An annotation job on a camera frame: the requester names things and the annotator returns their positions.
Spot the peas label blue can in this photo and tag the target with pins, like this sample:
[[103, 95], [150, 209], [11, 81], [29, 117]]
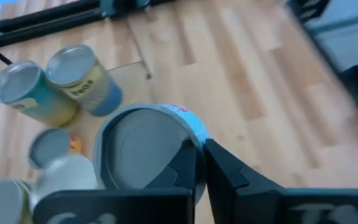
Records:
[[98, 93]]

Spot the short orange red-dotted can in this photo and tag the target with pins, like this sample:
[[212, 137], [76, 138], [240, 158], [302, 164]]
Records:
[[50, 147]]

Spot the carrots label tall can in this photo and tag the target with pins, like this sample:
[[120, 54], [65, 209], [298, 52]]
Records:
[[42, 102]]

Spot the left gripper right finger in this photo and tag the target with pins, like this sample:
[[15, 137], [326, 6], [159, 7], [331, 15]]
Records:
[[244, 199]]

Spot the orange lattice-pattern can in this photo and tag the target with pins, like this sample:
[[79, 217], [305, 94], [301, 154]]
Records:
[[67, 174]]

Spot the short light-blue salmon can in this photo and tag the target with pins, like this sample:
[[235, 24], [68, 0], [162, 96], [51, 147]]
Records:
[[141, 146]]

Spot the black aluminium table frame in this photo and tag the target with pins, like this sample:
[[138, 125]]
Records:
[[42, 25]]

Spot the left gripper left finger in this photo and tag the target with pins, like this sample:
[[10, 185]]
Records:
[[166, 205]]

